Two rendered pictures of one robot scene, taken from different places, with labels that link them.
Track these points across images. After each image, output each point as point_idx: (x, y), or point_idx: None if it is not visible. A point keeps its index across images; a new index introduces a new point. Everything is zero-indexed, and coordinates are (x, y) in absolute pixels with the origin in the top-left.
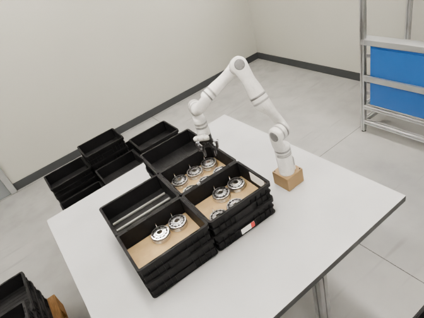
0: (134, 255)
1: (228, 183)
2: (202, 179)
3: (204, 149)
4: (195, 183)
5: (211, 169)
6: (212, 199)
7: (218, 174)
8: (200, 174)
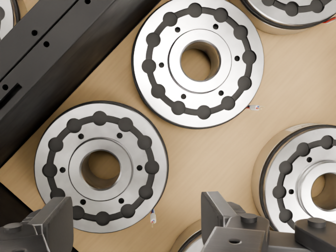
0: None
1: (5, 8)
2: (229, 71)
3: (217, 226)
4: (289, 82)
5: (196, 225)
6: None
7: (41, 0)
8: (269, 155)
